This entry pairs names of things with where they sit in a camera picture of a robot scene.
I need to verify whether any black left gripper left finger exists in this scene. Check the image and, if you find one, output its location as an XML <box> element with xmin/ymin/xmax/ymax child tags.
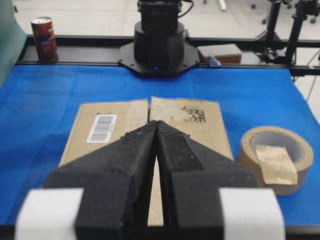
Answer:
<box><xmin>14</xmin><ymin>121</ymin><xmax>157</xmax><ymax>240</ymax></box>

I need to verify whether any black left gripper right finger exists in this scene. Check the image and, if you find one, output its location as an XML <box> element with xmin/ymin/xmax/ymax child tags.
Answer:
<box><xmin>156</xmin><ymin>121</ymin><xmax>285</xmax><ymax>240</ymax></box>

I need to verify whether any brown packing tape roll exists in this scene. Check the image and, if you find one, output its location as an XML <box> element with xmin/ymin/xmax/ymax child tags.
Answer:
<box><xmin>238</xmin><ymin>126</ymin><xmax>314</xmax><ymax>196</ymax></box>

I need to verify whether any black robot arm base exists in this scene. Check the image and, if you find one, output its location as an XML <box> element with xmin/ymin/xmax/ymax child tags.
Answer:
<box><xmin>118</xmin><ymin>0</ymin><xmax>200</xmax><ymax>77</ymax></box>

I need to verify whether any small cardboard box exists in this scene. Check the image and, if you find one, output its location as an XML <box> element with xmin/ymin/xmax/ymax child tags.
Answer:
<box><xmin>197</xmin><ymin>44</ymin><xmax>243</xmax><ymax>64</ymax></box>

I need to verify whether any black tripod stand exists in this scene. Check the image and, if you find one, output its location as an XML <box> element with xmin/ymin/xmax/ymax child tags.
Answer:
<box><xmin>256</xmin><ymin>0</ymin><xmax>320</xmax><ymax>65</ymax></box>

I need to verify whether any red drink can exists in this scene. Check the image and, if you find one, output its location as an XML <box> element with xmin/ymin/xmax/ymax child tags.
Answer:
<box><xmin>31</xmin><ymin>16</ymin><xmax>58</xmax><ymax>61</ymax></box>

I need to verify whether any green backdrop sheet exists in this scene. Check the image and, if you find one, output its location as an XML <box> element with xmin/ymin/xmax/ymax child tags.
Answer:
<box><xmin>0</xmin><ymin>0</ymin><xmax>27</xmax><ymax>87</ymax></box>

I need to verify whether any black table edge rail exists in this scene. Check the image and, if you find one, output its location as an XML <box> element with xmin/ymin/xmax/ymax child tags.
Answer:
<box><xmin>15</xmin><ymin>35</ymin><xmax>320</xmax><ymax>78</ymax></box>

